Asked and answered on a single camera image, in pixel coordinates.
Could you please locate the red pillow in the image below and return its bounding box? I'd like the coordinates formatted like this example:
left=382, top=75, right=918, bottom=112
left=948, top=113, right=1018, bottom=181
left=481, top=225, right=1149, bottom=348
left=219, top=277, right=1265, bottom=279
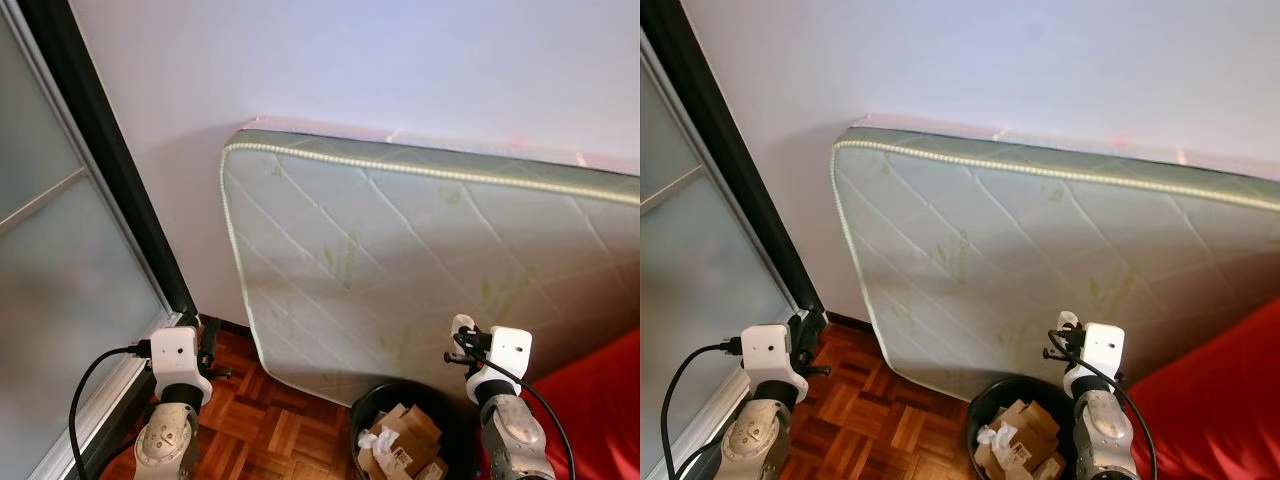
left=1125, top=297, right=1280, bottom=480
left=520, top=328, right=641, bottom=480

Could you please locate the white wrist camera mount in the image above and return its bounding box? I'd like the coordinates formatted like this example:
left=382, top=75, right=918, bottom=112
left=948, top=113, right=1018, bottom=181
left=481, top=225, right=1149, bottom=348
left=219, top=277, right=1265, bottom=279
left=468, top=327, right=533, bottom=401
left=1063, top=322, right=1126, bottom=396
left=150, top=327, right=213, bottom=406
left=741, top=325, right=809, bottom=401

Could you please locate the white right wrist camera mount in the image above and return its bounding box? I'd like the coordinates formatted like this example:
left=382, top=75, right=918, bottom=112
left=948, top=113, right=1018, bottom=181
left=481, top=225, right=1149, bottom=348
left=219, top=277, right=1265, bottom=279
left=1063, top=322, right=1126, bottom=396
left=468, top=327, right=533, bottom=401

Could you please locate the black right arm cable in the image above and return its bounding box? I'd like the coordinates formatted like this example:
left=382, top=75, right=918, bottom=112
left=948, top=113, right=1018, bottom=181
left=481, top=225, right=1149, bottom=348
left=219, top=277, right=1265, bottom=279
left=1050, top=335, right=1158, bottom=480
left=455, top=335, right=576, bottom=480

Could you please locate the black round waste bin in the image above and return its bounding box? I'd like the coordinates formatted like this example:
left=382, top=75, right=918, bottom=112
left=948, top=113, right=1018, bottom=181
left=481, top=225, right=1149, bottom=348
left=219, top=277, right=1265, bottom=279
left=349, top=380, right=481, bottom=480
left=966, top=375, right=1076, bottom=480

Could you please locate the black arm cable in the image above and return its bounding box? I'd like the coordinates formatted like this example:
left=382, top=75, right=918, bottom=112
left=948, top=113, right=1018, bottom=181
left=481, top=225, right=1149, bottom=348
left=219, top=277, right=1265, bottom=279
left=455, top=335, right=576, bottom=480
left=660, top=340, right=743, bottom=480
left=68, top=340, right=153, bottom=480
left=1050, top=335, right=1158, bottom=480

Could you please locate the brown cardboard scrap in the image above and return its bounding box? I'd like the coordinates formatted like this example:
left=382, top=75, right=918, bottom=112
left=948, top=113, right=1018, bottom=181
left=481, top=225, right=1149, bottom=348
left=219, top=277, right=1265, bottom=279
left=975, top=398, right=1066, bottom=480
left=360, top=403, right=449, bottom=480

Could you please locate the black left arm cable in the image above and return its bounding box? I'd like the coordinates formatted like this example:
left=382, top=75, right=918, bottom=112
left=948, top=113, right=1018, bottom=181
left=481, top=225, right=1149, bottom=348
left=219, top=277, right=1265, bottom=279
left=68, top=340, right=153, bottom=480
left=660, top=340, right=743, bottom=480

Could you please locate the crumpled white tissue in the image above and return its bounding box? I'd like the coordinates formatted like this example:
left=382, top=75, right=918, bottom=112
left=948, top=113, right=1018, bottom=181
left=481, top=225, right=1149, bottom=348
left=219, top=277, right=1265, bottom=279
left=975, top=425, right=1016, bottom=466
left=358, top=428, right=401, bottom=471

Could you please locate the white quilted mattress green edge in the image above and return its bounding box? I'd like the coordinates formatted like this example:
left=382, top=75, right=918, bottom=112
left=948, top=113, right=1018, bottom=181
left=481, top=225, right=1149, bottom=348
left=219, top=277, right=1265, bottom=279
left=219, top=128, right=641, bottom=406
left=830, top=125, right=1280, bottom=401

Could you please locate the frosted glass sliding door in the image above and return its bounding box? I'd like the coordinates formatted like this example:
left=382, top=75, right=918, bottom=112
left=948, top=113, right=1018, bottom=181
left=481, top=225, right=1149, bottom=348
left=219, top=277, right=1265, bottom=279
left=0, top=0, right=201, bottom=480
left=640, top=0, right=826, bottom=480

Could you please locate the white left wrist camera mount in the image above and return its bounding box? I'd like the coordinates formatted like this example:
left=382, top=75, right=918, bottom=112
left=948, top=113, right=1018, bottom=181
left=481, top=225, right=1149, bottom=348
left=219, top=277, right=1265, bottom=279
left=741, top=325, right=809, bottom=401
left=150, top=327, right=213, bottom=406

